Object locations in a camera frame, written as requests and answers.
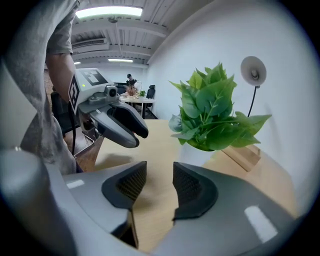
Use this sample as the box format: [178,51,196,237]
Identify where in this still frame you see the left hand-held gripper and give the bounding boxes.
[67,67,150,149]

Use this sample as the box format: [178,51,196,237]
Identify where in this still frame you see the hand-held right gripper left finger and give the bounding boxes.
[62,161,148,236]

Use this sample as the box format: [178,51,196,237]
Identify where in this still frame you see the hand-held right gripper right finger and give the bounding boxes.
[154,161,296,256]

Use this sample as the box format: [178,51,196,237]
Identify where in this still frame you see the person's left forearm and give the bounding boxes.
[45,53,77,103]

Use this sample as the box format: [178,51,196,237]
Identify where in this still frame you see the dried brown plant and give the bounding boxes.
[124,84,138,101]

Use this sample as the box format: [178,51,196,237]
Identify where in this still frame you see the round white table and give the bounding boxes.
[119,96,156,118]

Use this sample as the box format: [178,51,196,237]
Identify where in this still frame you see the black office chair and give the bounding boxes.
[146,84,156,106]

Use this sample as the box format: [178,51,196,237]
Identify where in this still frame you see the wooden box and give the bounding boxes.
[221,143,262,173]

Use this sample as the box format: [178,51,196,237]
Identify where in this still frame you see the ceiling air conditioner unit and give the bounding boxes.
[71,37,109,55]

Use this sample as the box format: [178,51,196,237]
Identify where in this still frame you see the grey desk lamp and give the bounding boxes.
[240,55,267,118]

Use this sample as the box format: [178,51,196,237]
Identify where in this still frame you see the left hand-held gripper camera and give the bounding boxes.
[104,85,119,99]

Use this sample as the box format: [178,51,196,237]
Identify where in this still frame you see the left hand-held gripper black cable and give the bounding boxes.
[68,102,77,156]

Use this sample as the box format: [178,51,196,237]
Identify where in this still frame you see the black chair chrome frame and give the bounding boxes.
[51,91,97,157]

